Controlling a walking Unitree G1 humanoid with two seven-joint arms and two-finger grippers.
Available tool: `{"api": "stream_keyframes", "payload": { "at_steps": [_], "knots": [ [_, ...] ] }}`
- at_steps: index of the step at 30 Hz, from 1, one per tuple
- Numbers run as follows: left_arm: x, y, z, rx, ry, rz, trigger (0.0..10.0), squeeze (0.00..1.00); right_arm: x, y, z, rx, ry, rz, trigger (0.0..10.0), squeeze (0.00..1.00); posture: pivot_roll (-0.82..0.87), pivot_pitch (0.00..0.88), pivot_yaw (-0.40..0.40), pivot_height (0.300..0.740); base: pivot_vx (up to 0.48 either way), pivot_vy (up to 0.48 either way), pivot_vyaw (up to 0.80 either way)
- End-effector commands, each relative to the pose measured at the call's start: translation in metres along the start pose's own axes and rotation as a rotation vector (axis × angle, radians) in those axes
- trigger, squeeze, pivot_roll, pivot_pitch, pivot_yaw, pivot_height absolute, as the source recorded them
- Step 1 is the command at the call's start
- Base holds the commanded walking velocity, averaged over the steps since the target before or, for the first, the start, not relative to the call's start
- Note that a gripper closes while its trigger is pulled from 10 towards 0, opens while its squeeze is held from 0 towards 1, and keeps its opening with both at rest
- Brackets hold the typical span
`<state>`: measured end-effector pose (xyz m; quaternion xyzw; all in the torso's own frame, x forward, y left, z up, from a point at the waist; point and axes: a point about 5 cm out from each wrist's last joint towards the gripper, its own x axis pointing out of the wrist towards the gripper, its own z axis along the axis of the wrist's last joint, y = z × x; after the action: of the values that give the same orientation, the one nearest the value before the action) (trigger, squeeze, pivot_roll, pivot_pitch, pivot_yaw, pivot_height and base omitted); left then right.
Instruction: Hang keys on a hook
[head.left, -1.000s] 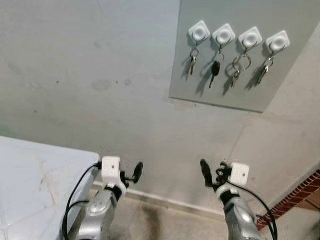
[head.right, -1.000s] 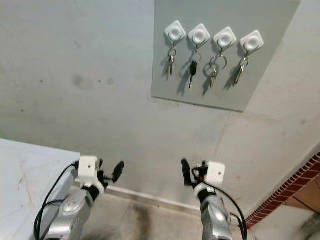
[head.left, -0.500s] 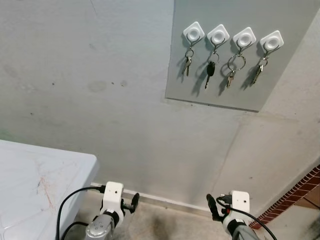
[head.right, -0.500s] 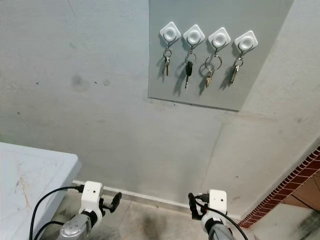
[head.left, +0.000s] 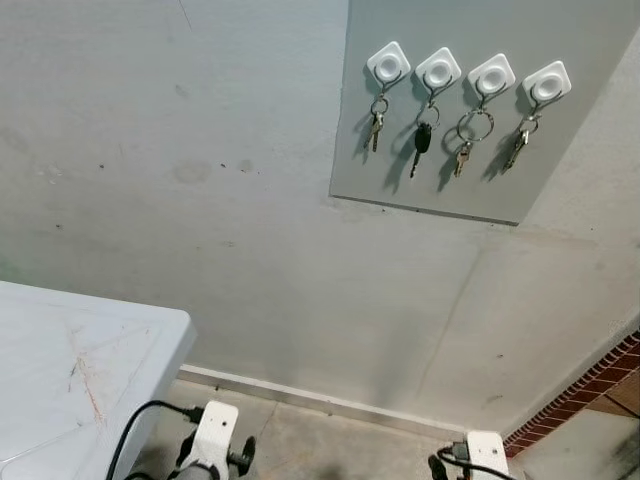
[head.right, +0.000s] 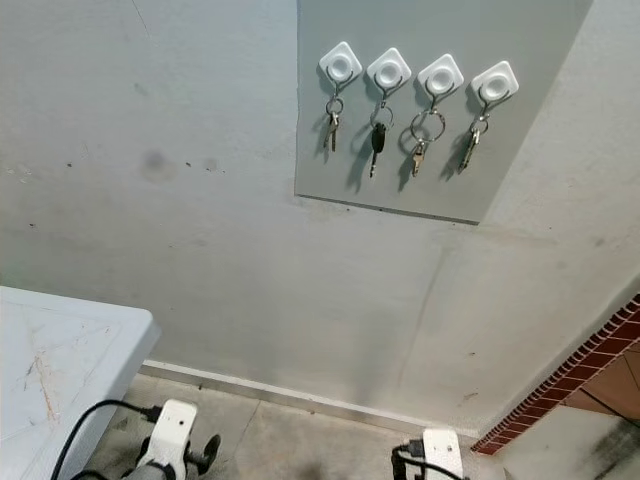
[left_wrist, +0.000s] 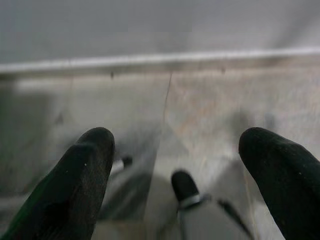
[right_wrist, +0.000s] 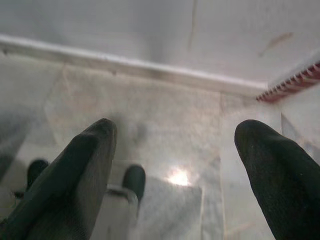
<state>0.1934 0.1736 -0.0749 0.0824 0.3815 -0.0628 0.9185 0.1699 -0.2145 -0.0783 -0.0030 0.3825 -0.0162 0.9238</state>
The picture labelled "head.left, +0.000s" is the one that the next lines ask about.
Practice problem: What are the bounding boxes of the red brick tile edging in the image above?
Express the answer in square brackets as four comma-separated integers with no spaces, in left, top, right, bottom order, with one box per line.
[503,333,640,458]

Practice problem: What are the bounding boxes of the white plastic table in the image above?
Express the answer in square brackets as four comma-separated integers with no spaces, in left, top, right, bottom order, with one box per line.
[0,281,197,480]

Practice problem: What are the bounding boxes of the black head key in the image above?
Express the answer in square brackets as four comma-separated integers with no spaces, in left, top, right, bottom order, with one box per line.
[408,97,441,181]

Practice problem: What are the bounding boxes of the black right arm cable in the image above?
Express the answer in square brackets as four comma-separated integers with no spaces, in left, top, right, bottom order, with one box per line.
[440,447,521,480]

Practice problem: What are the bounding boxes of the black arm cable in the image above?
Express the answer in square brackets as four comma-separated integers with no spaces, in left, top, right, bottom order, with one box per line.
[105,399,206,480]
[440,447,521,480]

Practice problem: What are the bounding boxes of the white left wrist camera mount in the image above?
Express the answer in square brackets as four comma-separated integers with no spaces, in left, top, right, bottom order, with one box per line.
[183,400,241,480]

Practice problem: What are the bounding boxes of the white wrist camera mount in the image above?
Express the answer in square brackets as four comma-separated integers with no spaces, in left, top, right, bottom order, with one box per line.
[183,400,241,480]
[465,431,511,480]

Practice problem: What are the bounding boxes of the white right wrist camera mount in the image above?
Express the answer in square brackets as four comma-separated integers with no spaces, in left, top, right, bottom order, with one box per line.
[465,431,511,480]

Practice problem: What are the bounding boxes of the pale wall skirting strip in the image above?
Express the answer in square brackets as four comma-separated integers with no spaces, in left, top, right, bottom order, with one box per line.
[180,365,471,441]

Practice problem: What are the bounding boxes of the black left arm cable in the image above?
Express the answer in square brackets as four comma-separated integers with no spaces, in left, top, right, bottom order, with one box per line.
[105,399,206,480]

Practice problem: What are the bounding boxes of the keys on large ring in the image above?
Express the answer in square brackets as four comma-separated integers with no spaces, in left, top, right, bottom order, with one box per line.
[452,103,496,179]

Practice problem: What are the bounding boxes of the silver key bunch with ring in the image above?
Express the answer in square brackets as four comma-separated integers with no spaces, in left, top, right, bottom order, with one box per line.
[502,108,543,174]

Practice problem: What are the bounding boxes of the small silver key with ring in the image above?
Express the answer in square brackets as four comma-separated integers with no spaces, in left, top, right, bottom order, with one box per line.
[368,92,391,154]

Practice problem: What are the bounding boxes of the white square wall hook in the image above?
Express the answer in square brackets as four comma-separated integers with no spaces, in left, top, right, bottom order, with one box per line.
[366,41,412,91]
[415,47,463,98]
[467,53,517,103]
[522,61,573,111]

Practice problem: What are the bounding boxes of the grey wall board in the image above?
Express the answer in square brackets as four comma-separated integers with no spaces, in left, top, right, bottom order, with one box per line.
[330,0,640,226]

